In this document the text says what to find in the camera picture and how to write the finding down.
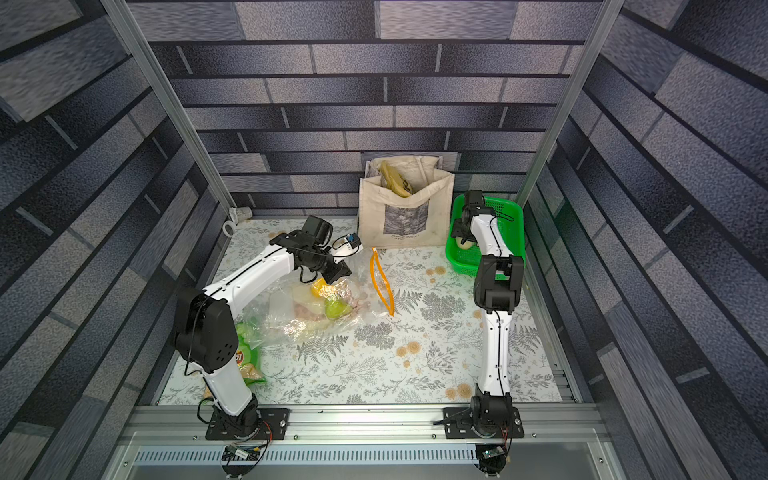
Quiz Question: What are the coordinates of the white tape roll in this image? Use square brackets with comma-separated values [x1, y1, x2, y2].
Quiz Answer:
[222, 220, 237, 238]

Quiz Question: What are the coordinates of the left circuit board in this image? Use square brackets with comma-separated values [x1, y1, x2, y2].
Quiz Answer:
[221, 443, 268, 464]

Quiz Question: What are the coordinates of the green Lays chips bag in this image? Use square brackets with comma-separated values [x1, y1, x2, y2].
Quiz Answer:
[235, 322, 267, 386]

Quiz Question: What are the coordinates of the green plastic basket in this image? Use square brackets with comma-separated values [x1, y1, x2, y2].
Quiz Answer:
[445, 195, 526, 277]

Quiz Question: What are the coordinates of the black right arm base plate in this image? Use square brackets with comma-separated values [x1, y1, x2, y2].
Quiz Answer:
[435, 407, 525, 440]

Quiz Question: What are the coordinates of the right circuit board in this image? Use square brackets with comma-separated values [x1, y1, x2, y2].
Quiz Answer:
[475, 444, 508, 478]

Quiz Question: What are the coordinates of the circuit board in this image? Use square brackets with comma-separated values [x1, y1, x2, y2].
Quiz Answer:
[221, 443, 268, 464]
[475, 444, 508, 478]

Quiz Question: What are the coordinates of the banana in tote bag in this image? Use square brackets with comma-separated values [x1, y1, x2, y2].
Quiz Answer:
[379, 160, 414, 198]

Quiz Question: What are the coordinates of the clear orange zip-top bag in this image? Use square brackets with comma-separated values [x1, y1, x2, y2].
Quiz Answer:
[235, 248, 392, 348]

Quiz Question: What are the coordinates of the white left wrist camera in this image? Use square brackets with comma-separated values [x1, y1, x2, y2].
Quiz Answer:
[331, 233, 362, 259]

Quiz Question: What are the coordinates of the yellow orange toy fruit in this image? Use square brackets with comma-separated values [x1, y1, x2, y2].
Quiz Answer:
[310, 278, 338, 300]

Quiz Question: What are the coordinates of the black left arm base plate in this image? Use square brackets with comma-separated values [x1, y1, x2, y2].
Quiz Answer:
[205, 407, 290, 442]

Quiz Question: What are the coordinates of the pale yellow pear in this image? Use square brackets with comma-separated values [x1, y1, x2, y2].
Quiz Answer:
[456, 237, 475, 250]

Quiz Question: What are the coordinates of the beige Monet tote bag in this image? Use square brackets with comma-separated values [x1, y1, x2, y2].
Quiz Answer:
[358, 155, 455, 248]

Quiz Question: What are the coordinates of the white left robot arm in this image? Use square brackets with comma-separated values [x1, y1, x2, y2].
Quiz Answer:
[171, 216, 362, 438]

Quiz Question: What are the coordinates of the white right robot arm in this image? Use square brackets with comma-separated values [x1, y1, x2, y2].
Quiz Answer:
[451, 190, 525, 440]

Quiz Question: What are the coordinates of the green toy fruit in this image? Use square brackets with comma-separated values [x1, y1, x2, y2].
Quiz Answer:
[325, 299, 353, 320]

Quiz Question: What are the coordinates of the floral patterned table mat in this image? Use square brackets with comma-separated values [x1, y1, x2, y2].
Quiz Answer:
[159, 219, 565, 406]

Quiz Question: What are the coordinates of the aluminium front rail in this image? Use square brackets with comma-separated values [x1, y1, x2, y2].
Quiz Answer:
[105, 403, 624, 479]

